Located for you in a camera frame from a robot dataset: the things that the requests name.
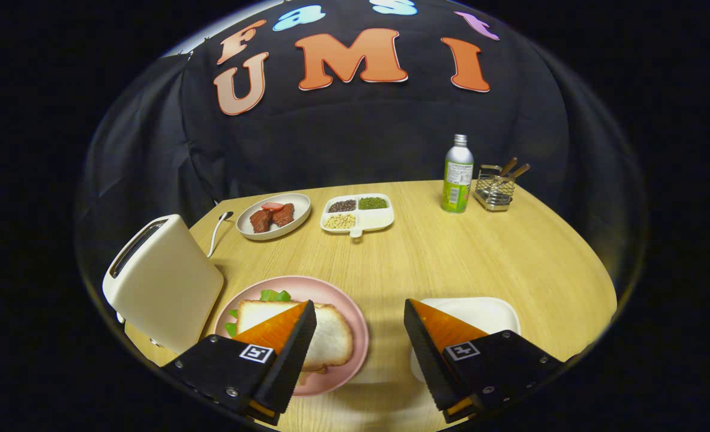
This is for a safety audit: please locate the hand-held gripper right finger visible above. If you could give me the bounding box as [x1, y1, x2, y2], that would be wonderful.
[404, 298, 565, 424]

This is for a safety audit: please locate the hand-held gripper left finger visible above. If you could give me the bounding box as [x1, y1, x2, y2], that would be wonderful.
[161, 300, 318, 427]

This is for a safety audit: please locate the toasted bread slice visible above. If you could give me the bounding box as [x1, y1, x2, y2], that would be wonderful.
[235, 300, 354, 370]

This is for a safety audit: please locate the green lettuce leaf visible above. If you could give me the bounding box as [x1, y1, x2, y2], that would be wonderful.
[224, 289, 292, 338]

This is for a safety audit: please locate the white rectangular plate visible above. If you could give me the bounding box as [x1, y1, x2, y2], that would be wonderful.
[411, 297, 522, 383]

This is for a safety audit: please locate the round pink plate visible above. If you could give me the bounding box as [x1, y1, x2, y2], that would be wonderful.
[214, 275, 370, 397]

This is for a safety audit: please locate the white toaster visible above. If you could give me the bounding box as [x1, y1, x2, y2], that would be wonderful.
[102, 214, 225, 355]

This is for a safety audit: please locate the white divided dish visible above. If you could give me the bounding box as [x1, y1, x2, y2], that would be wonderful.
[320, 193, 395, 238]

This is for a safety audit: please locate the round beige plate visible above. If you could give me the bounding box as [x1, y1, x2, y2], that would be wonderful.
[236, 193, 312, 242]

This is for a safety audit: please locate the silver green bottle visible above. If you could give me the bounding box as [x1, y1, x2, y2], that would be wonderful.
[441, 134, 475, 214]

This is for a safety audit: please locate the black backdrop cloth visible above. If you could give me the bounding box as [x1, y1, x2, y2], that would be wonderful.
[73, 0, 646, 301]

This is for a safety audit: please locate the white toaster cable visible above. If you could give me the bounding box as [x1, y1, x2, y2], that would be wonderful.
[208, 211, 234, 259]

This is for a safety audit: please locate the metal wire basket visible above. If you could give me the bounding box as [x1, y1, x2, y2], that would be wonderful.
[474, 164, 516, 212]

